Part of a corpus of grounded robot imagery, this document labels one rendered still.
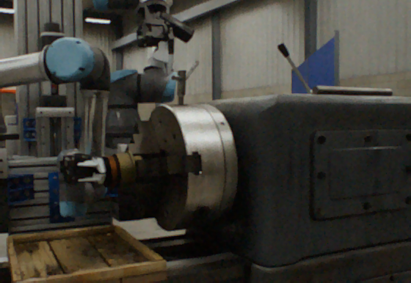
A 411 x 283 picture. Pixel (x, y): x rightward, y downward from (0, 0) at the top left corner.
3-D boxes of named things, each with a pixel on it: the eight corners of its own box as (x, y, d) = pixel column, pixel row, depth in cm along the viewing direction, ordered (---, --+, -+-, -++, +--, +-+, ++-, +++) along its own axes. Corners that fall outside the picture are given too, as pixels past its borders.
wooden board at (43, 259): (118, 237, 122) (118, 223, 122) (167, 279, 89) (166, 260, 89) (6, 251, 110) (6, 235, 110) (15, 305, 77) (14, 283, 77)
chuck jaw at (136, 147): (166, 162, 111) (155, 125, 118) (172, 151, 108) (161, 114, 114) (125, 163, 107) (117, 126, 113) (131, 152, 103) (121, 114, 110)
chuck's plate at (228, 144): (179, 205, 128) (183, 100, 123) (234, 244, 100) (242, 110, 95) (168, 207, 127) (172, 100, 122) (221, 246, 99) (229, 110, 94)
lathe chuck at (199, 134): (168, 207, 127) (172, 100, 122) (221, 246, 99) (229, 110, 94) (139, 209, 123) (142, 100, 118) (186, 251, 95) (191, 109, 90)
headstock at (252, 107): (321, 207, 161) (321, 104, 159) (443, 237, 118) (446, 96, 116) (177, 224, 138) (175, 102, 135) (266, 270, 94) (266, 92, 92)
